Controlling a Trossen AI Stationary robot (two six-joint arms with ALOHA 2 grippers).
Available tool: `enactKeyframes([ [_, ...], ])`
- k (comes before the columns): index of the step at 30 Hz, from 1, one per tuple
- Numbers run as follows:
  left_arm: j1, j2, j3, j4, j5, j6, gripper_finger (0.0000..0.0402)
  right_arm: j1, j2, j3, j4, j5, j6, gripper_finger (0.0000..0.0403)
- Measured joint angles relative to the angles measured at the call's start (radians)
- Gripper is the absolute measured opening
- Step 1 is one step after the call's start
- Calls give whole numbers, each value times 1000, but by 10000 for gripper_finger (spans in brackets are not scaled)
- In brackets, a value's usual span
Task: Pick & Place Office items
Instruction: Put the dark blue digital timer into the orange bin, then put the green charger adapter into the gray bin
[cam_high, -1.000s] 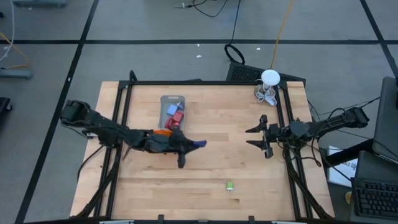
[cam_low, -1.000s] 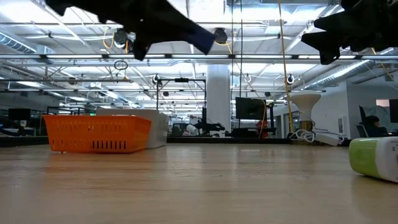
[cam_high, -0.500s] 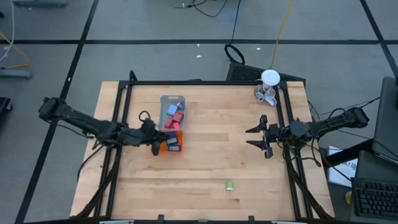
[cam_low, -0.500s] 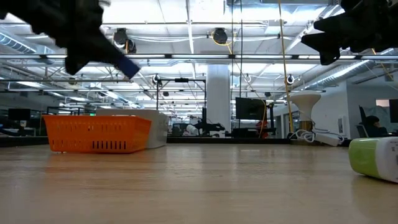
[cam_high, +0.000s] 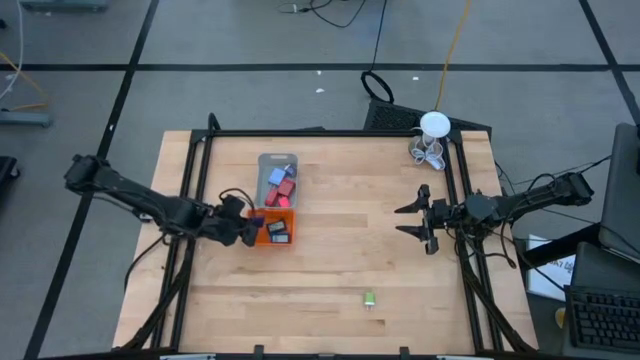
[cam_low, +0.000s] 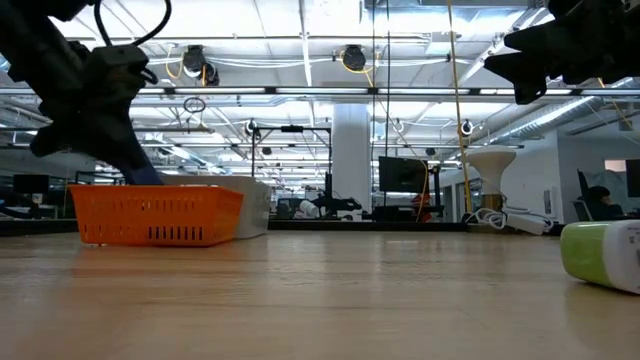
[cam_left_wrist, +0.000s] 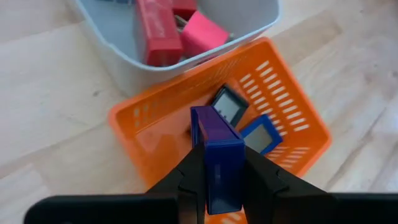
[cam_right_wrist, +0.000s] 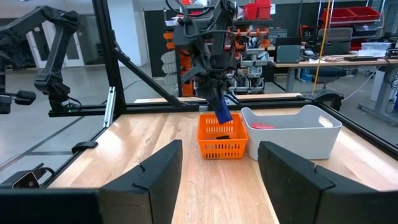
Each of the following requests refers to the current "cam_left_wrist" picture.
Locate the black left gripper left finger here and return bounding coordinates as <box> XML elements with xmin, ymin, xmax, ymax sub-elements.
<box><xmin>24</xmin><ymin>144</ymin><xmax>206</xmax><ymax>224</ymax></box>

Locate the grey plastic bin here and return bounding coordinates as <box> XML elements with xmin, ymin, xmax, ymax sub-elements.
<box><xmin>73</xmin><ymin>0</ymin><xmax>280</xmax><ymax>97</ymax></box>

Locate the dark grey rectangular case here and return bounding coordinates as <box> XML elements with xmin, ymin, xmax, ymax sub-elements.
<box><xmin>211</xmin><ymin>83</ymin><xmax>249</xmax><ymax>128</ymax></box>

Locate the red wall charger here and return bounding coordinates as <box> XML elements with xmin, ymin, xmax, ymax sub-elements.
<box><xmin>134</xmin><ymin>0</ymin><xmax>184</xmax><ymax>68</ymax></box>

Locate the navy blue rectangular case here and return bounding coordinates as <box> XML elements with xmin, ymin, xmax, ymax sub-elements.
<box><xmin>190</xmin><ymin>105</ymin><xmax>246</xmax><ymax>215</ymax></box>

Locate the pink wall charger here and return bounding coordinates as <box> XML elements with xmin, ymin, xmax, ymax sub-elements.
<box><xmin>180</xmin><ymin>11</ymin><xmax>231</xmax><ymax>58</ymax></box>

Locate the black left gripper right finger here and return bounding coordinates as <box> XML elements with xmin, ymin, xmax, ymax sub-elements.
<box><xmin>245</xmin><ymin>146</ymin><xmax>398</xmax><ymax>224</ymax></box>

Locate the orange plastic basket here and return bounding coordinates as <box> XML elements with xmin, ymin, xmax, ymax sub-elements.
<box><xmin>108</xmin><ymin>36</ymin><xmax>332</xmax><ymax>224</ymax></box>

